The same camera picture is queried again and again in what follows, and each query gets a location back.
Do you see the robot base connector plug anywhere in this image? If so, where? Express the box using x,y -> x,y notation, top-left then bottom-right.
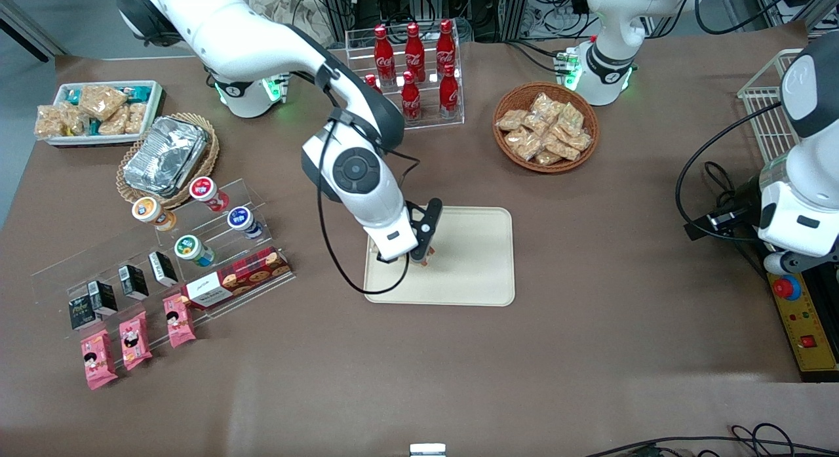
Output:
262,71 -> 293,105
554,49 -> 584,90

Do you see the cream rectangular tray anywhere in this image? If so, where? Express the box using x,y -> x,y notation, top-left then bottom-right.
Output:
364,205 -> 515,307

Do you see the clear acrylic bottle rack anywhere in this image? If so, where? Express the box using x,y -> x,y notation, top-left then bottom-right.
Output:
345,21 -> 465,136

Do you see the round wicker basket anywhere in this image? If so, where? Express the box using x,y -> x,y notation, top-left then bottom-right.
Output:
493,82 -> 600,174

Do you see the yellow emergency stop box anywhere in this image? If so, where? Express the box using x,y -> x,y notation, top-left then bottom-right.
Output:
767,272 -> 839,374

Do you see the clear acrylic stepped shelf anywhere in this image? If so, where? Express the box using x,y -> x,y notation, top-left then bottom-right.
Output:
29,177 -> 296,343

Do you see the blue gum bottle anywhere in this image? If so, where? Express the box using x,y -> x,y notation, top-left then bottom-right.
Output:
227,207 -> 264,239

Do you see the red plaid cookie box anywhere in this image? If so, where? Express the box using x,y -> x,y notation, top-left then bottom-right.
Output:
184,246 -> 292,311

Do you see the red gum bottle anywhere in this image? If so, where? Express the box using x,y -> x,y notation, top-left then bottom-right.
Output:
189,176 -> 230,212

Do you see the oval wicker basket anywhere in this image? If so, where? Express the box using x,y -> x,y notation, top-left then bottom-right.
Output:
117,113 -> 220,210

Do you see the green gum bottle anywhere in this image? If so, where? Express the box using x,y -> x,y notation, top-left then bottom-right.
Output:
174,235 -> 215,268

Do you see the pink cartoon snack packet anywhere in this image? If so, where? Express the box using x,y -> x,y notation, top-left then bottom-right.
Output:
164,294 -> 197,348
120,311 -> 153,370
81,330 -> 119,390

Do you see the black white-label snack pack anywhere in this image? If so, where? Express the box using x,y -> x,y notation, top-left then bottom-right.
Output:
149,250 -> 178,287

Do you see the white crumpled cloth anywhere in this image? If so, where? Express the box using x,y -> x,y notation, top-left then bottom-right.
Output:
249,0 -> 345,51

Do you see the orange gum bottle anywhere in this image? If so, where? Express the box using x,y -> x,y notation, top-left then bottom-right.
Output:
132,197 -> 177,232

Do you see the aluminium foil container stack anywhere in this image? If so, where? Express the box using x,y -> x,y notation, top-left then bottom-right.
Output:
123,116 -> 210,199

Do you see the white plastic bin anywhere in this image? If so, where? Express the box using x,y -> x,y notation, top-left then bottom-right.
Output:
45,80 -> 165,148

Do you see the black Face snack pack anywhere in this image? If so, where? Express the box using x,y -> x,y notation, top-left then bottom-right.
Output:
69,298 -> 99,330

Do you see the grey metal bar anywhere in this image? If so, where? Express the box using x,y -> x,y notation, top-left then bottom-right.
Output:
0,0 -> 68,58

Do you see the black cable bundle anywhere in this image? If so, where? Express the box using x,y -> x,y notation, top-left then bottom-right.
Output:
703,161 -> 746,210

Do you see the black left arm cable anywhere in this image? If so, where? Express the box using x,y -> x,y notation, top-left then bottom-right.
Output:
675,102 -> 797,245

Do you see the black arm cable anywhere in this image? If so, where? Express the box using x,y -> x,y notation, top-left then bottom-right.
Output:
317,106 -> 421,296
675,102 -> 797,245

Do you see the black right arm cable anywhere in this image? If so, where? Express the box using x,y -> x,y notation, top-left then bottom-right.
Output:
317,106 -> 421,296

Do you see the white wire basket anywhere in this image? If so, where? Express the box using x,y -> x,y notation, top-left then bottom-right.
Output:
737,49 -> 804,166

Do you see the black floor cable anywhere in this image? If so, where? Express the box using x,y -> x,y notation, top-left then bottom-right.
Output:
583,423 -> 839,457

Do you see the aluminium profile frame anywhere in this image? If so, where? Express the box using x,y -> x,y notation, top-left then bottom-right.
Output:
318,0 -> 525,41

